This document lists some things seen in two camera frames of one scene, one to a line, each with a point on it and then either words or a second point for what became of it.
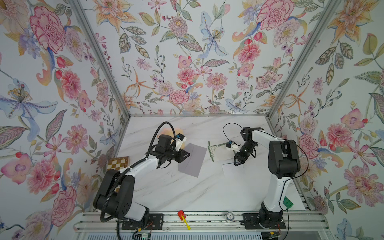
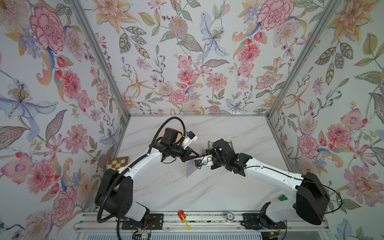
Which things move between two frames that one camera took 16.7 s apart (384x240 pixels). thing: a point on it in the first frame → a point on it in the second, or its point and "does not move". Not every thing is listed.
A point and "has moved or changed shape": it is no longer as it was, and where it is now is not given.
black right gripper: x=241 y=158 → x=212 y=152
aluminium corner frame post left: x=102 y=52 does not move
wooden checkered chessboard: x=118 y=163 does not move
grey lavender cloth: x=192 y=164 has moved or changed shape
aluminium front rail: x=185 y=222 does not move
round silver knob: x=230 y=216 does not move
